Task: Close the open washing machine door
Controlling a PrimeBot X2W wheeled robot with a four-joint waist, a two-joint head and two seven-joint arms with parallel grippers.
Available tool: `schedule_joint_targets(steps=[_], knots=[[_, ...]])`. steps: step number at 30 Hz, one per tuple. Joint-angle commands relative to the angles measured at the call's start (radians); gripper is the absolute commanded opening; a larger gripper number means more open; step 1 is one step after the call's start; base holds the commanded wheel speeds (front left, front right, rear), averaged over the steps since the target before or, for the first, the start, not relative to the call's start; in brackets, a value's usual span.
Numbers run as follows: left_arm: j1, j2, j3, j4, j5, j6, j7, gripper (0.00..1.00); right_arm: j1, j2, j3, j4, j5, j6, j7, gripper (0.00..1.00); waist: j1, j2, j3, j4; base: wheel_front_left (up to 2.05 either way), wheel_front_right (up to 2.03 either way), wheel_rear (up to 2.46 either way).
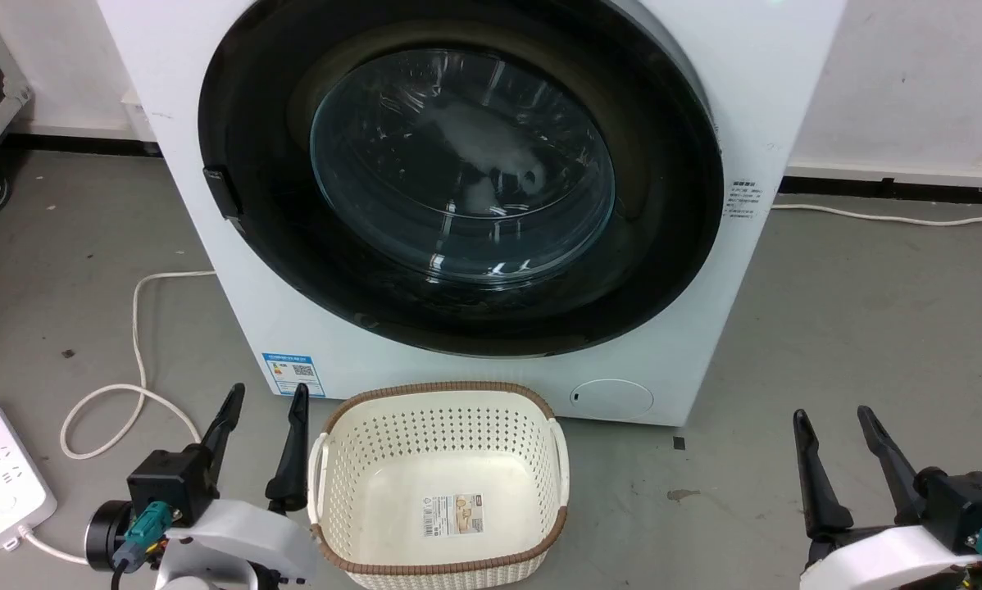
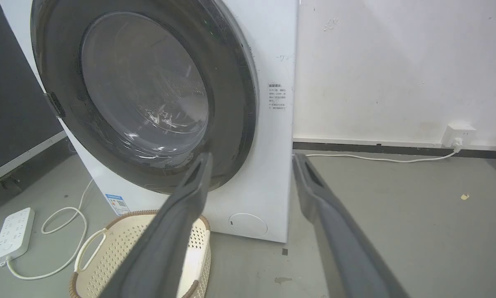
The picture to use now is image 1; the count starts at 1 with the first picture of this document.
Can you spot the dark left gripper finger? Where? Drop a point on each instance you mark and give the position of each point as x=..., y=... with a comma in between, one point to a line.
x=224, y=426
x=294, y=459

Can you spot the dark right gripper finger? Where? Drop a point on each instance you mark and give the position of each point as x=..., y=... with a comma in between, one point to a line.
x=888, y=459
x=815, y=475

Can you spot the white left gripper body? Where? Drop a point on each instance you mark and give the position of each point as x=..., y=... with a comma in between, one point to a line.
x=245, y=537

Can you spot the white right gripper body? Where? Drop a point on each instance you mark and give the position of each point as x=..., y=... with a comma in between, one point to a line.
x=893, y=561

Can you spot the white front-load washing machine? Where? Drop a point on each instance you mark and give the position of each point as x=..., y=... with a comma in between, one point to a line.
x=212, y=98

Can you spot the round black glass washer door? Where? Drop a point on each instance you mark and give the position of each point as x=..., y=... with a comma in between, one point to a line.
x=458, y=172

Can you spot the blue energy label sticker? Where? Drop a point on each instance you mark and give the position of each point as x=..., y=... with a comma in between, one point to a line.
x=293, y=375

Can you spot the black round left wrist housing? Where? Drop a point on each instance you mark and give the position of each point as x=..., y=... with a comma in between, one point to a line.
x=106, y=534

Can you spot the cream perforated laundry basket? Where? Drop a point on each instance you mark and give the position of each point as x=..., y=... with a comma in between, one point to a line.
x=438, y=483

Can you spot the paper label in basket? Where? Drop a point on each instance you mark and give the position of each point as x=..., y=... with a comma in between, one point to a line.
x=453, y=515

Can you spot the round white filter cover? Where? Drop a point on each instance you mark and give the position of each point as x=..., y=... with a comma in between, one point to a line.
x=614, y=399

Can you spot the white text sticker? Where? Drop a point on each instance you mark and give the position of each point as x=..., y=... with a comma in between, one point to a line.
x=744, y=201

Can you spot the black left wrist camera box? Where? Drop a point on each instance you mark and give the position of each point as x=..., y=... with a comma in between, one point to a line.
x=171, y=483

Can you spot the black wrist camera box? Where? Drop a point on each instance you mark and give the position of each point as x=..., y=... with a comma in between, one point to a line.
x=171, y=483
x=962, y=504

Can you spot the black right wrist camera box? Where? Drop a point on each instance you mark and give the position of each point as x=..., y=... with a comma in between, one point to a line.
x=962, y=504

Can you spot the teal left camera connector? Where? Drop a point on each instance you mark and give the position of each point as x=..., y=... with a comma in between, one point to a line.
x=143, y=531

